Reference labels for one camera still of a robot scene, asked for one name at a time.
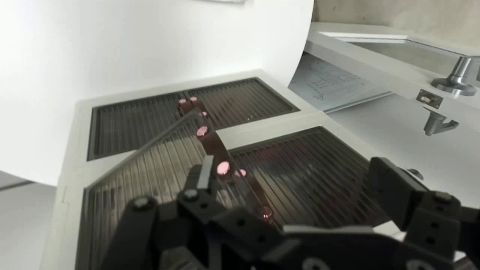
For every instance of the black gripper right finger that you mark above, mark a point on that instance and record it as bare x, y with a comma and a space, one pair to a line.
433, 221

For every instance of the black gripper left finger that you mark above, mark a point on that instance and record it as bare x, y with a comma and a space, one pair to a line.
212, 236

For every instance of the cabinet door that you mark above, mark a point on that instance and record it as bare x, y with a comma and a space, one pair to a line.
158, 170
313, 178

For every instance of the white stacked cabinet unit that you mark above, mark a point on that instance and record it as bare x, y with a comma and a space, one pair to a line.
304, 247

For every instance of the bottom cabinet doors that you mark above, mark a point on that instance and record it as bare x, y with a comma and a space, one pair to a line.
130, 125

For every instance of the white door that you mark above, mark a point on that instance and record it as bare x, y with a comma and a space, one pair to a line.
347, 65

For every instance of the silver door lever handle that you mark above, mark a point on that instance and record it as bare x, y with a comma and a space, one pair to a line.
463, 79

